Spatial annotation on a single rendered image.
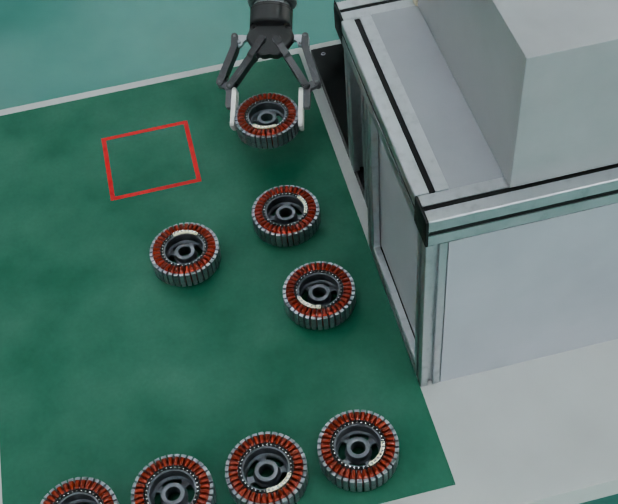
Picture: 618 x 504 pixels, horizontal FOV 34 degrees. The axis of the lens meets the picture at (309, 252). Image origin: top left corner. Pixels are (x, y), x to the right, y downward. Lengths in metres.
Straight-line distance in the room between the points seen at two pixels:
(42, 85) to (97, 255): 1.59
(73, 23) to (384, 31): 2.11
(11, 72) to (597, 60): 2.43
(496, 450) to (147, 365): 0.53
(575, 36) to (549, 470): 0.61
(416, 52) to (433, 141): 0.17
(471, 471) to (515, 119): 0.51
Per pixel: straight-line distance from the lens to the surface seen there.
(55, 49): 3.36
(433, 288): 1.31
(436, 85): 1.36
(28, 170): 1.88
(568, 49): 1.12
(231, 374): 1.52
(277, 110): 1.79
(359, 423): 1.42
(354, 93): 1.61
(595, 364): 1.54
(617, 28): 1.15
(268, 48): 1.80
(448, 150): 1.28
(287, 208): 1.67
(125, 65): 3.23
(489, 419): 1.47
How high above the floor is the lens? 2.02
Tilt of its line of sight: 51 degrees down
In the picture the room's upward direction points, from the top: 6 degrees counter-clockwise
